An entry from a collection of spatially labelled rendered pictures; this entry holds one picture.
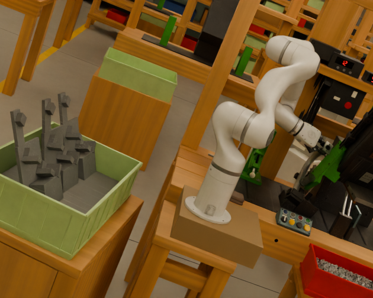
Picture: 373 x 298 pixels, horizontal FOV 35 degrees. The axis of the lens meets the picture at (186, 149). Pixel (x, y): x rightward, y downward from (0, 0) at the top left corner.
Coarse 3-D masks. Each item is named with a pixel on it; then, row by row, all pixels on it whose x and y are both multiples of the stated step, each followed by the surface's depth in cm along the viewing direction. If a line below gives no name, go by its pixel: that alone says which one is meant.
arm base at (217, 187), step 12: (204, 180) 219; (216, 180) 214; (228, 180) 214; (204, 192) 217; (216, 192) 215; (228, 192) 216; (192, 204) 222; (204, 204) 217; (216, 204) 217; (204, 216) 215; (216, 216) 219; (228, 216) 224
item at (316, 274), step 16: (320, 256) 240; (336, 256) 239; (304, 272) 233; (320, 272) 220; (336, 272) 231; (352, 272) 241; (368, 272) 240; (304, 288) 224; (320, 288) 222; (336, 288) 222; (352, 288) 221; (368, 288) 230
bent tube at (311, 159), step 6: (324, 144) 272; (330, 144) 272; (324, 150) 270; (330, 150) 271; (312, 156) 279; (318, 156) 278; (306, 162) 280; (312, 162) 280; (306, 168) 279; (300, 174) 277; (294, 186) 273
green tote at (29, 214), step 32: (0, 160) 204; (96, 160) 241; (128, 160) 238; (0, 192) 184; (32, 192) 182; (128, 192) 237; (0, 224) 188; (32, 224) 185; (64, 224) 183; (96, 224) 201; (64, 256) 186
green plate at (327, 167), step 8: (336, 144) 271; (336, 152) 265; (344, 152) 261; (328, 160) 267; (336, 160) 262; (320, 168) 269; (328, 168) 263; (336, 168) 264; (328, 176) 265; (336, 176) 265
